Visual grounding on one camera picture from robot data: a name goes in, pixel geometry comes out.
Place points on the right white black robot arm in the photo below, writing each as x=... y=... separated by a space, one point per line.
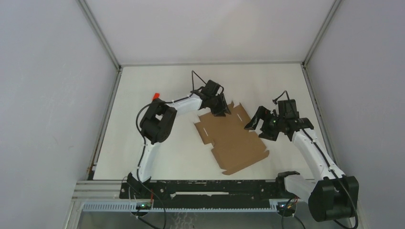
x=332 y=195

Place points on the left green circuit board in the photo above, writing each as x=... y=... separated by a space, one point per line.
x=143 y=206

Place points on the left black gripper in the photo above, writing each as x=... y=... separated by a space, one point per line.
x=222 y=108

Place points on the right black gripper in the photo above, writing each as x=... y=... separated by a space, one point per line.
x=265 y=114

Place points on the brown cardboard box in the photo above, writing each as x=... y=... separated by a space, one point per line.
x=234 y=147

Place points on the green circuit board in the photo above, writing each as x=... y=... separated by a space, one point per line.
x=143 y=206
x=289 y=207

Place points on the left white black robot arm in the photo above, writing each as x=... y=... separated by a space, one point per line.
x=155 y=121

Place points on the right green circuit board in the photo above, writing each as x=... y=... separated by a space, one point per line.
x=289 y=207

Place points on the small red block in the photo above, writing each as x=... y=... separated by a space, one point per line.
x=156 y=96

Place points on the aluminium frame rail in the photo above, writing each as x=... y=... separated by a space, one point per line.
x=97 y=190

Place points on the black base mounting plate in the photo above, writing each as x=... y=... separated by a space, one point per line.
x=207 y=194

